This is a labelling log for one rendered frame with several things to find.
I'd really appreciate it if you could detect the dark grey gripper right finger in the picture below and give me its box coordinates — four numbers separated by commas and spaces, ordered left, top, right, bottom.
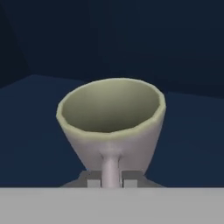
120, 169, 165, 189

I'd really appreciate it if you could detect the pale beige mug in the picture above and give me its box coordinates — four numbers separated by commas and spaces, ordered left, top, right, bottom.
55, 77, 167, 189

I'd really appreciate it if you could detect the dark blue cabinet interior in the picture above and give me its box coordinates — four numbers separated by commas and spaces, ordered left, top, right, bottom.
0, 0, 224, 189

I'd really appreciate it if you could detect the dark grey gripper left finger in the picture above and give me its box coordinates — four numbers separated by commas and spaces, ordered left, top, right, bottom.
60, 170, 102, 189

